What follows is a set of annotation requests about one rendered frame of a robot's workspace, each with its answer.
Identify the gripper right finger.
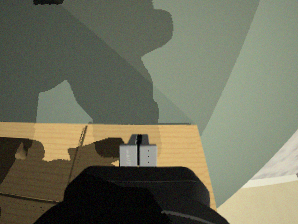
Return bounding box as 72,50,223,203
139,134,157,167

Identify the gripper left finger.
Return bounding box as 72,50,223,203
119,134,140,167

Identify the small wooden chest of drawers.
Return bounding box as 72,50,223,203
0,122,217,212

